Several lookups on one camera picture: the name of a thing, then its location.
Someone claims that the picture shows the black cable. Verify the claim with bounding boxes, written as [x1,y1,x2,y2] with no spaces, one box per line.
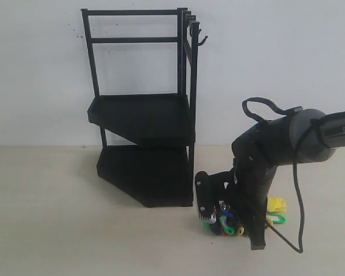
[241,97,325,254]

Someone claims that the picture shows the colourful key tag bunch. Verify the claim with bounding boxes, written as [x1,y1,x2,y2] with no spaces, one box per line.
[203,201,286,236]

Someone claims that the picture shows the black metal corner shelf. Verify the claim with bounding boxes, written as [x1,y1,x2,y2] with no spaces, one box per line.
[81,7,204,208]

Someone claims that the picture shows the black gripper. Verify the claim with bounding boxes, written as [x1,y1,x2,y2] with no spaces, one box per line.
[215,126,277,251]

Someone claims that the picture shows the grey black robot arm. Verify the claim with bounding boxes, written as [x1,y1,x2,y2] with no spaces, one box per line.
[226,109,345,253]

